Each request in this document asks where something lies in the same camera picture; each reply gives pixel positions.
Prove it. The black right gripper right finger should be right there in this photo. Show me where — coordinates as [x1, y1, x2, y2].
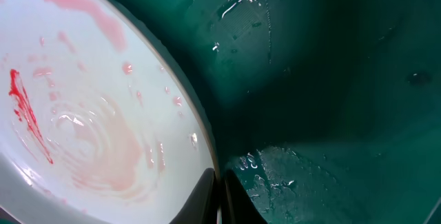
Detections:
[220, 170, 267, 224]

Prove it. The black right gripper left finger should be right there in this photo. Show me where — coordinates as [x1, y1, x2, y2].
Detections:
[170, 168, 218, 224]

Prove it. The light blue plate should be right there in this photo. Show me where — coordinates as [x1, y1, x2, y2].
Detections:
[1, 0, 214, 223]

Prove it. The teal plastic serving tray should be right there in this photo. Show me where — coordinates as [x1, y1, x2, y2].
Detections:
[114, 0, 440, 223]

